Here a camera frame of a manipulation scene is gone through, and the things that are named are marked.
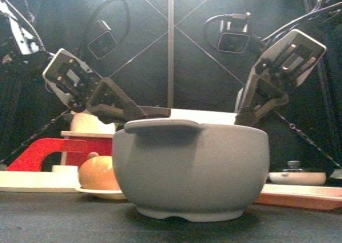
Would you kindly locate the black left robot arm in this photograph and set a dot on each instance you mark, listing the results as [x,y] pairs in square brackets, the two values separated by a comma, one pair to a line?
[20,33]

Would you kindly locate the grey frame bracket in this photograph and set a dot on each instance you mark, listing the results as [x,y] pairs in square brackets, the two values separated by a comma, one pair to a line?
[336,174]

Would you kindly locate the small white plate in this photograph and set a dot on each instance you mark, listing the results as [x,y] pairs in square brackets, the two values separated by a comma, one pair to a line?
[100,193]

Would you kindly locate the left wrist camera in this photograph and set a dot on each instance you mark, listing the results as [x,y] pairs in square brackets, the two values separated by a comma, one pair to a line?
[103,44]

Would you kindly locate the pink cutting board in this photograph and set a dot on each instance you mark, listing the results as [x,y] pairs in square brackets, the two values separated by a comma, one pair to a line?
[302,197]

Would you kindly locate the grey toy bowl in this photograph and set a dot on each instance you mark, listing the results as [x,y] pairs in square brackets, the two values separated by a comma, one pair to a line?
[191,173]

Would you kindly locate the small cream wooden block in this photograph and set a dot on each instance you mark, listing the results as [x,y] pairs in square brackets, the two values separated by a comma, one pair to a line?
[64,168]

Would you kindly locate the grey vertical frame pole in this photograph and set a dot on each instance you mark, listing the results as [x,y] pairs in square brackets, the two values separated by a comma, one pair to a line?
[171,53]

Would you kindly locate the red arched toy piece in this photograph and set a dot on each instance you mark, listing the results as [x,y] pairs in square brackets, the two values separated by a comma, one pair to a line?
[27,157]

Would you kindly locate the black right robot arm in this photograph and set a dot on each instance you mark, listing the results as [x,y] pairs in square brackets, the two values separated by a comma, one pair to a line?
[311,17]

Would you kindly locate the toy frying pan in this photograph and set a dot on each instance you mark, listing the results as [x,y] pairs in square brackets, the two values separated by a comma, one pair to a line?
[295,178]

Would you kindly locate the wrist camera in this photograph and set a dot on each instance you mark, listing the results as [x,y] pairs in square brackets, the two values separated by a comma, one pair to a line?
[103,44]
[234,42]

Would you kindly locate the cream flat tray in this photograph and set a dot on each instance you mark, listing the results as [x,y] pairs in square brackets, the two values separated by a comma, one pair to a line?
[31,180]

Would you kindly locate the brown toy bun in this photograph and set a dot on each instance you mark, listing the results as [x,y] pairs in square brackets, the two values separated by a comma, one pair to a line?
[95,173]

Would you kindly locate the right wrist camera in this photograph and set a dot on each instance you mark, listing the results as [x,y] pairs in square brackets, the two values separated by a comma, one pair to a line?
[234,42]

